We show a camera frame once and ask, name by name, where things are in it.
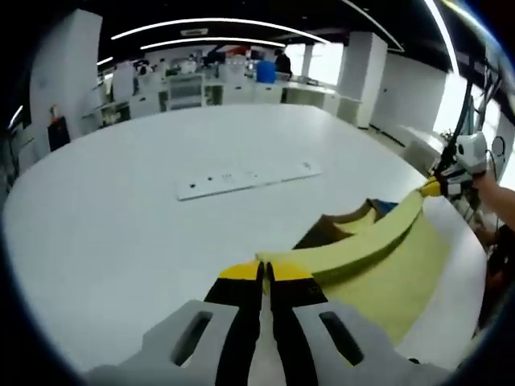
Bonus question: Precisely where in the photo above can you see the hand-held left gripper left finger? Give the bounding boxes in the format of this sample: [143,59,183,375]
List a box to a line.
[84,259,266,386]

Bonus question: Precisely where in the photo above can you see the black case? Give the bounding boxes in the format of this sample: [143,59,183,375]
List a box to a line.
[47,117,72,152]

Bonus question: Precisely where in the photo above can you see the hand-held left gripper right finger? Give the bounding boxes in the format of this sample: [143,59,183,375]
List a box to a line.
[267,261,428,386]

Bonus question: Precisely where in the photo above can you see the white ceiling strip lights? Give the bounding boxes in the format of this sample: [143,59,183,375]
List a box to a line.
[7,0,460,130]

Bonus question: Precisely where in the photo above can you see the white office workstation desks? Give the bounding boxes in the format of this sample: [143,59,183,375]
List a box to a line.
[98,55,343,121]

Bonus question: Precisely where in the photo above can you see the white slatted rack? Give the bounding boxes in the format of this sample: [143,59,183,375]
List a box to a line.
[167,76,204,109]

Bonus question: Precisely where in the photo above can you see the white table socket panel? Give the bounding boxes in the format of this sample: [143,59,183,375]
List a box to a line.
[175,162,323,202]

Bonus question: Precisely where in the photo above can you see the yellow and blue garment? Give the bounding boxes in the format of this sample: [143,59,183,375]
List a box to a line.
[255,185,450,347]

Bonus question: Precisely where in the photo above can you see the blue bin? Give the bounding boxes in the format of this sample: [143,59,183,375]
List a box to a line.
[256,60,277,84]

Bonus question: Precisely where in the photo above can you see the white square column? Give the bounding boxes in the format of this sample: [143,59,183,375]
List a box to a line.
[28,10,104,152]
[336,31,389,126]

